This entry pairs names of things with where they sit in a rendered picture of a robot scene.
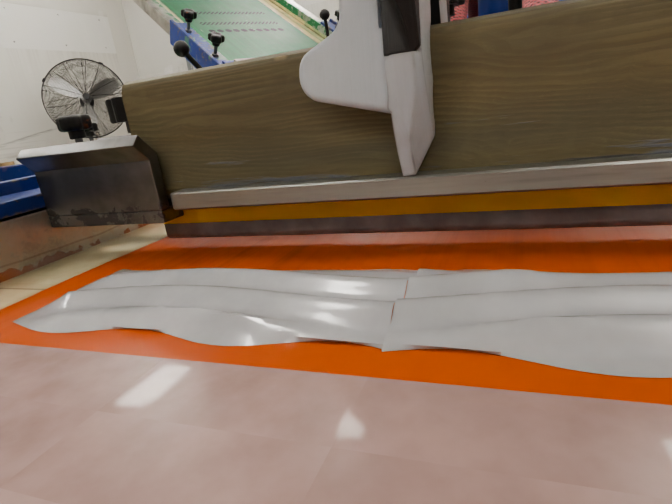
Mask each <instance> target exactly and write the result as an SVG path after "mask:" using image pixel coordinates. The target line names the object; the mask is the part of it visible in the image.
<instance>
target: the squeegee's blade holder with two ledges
mask: <svg viewBox="0 0 672 504"><path fill-rule="evenodd" d="M660 184H672V153H663V154H649V155H636V156H622V157H609V158H595V159H581V160H568V161H554V162H540V163H527V164H513V165H500V166H486V167H472V168H459V169H445V170H432V171H418V172H417V174H416V175H413V176H403V174H402V173H391V174H377V175H363V176H350V177H336V178H323V179H309V180H295V181H282V182H268V183H255V184H241V185H227V186H214V187H200V188H186V189H182V190H179V191H176V192H172V193H171V194H170V196H171V201H172V205H173V209H175V210H189V209H208V208H227V207H246V206H265V205H283V204H302V203H321V202H340V201H359V200H378V199H396V198H415V197H434V196H453V195H472V194H491V193H509V192H528V191H547V190H566V189H585V188H604V187H622V186H641V185H660Z"/></svg>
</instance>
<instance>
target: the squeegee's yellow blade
mask: <svg viewBox="0 0 672 504"><path fill-rule="evenodd" d="M652 204H672V184H660V185H641V186H622V187H604V188H585V189H566V190H547V191H528V192H509V193H491V194H472V195H453V196H434V197H415V198H396V199H378V200H359V201H340V202H321V203H302V204H283V205H265V206H246V207H227V208H208V209H189V210H183V212H184V215H183V216H181V217H178V218H176V219H173V220H171V221H168V222H166V223H164V224H178V223H203V222H228V221H252V220H277V219H302V218H327V217H352V216H377V215H402V214H427V213H452V212H477V211H502V210H527V209H552V208H577V207H602V206H627V205H652Z"/></svg>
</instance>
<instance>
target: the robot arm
mask: <svg viewBox="0 0 672 504"><path fill-rule="evenodd" d="M445 22H450V3H449V0H339V22H338V25H337V27H336V29H335V30H334V31H333V33H332V34H330V35H329V36H328V37H327V38H325V39H324V40H323V41H321V42H320V43H319V44H318V45H316V46H315V47H314V48H312V49H311V50H310V51H309V52H307V53H306V54H305V55H304V57H303V58H302V60H301V63H300V68H299V78H300V84H301V87H302V89H303V91H304V92H305V94H306V95H307V96H308V97H309V98H311V99H312V100H314V101H317V102H322V103H328V104H335V105H341V106H347V107H353V108H359V109H365V110H371V111H378V112H384V113H390V114H391V118H392V124H393V131H394V136H395V142H396V147H397V152H398V156H399V161H400V165H401V170H402V174H403V176H413V175H416V174H417V172H418V170H419V168H420V166H421V164H422V162H423V160H424V157H425V155H426V153H427V151H428V149H429V147H430V145H431V143H432V141H433V139H434V136H435V133H436V132H435V119H434V108H433V73H432V65H431V51H430V25H434V24H439V23H445Z"/></svg>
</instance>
